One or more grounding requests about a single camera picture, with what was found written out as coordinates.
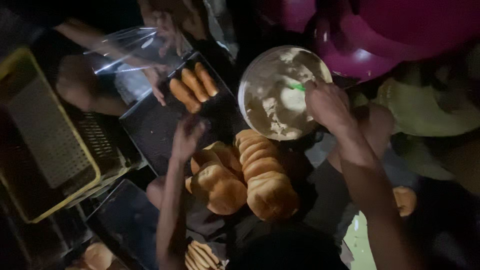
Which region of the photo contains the yellow-green cloth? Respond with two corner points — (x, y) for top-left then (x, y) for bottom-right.
(350, 77), (480, 138)

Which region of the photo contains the dark metal tray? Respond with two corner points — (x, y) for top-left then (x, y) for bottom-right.
(85, 179), (163, 270)

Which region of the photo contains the pale round bun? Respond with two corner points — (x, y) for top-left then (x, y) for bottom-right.
(77, 242), (116, 270)

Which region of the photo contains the black baking tray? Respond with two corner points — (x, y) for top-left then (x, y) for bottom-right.
(119, 52), (249, 177)

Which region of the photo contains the purple plastic basin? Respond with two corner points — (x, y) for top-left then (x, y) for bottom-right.
(281, 0), (480, 84)

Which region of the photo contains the single round bread bun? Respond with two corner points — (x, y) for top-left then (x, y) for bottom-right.
(392, 186), (418, 217)

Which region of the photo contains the stack of sliced buns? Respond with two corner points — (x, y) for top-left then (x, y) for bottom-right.
(184, 240), (225, 270)

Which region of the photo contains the yellow plastic crate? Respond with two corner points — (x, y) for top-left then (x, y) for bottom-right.
(0, 47), (102, 224)

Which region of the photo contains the white tub of cream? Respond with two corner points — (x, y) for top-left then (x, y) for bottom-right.
(238, 45), (334, 142)

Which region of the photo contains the pile of golden bread buns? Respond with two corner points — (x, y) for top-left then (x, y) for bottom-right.
(185, 129), (300, 222)

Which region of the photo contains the person's right hand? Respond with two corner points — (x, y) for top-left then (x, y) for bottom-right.
(304, 79), (352, 134)

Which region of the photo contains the person's left hand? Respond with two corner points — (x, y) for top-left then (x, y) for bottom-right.
(170, 114), (207, 164)

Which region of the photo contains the clear plastic bag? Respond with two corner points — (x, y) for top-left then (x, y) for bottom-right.
(83, 25), (190, 76)

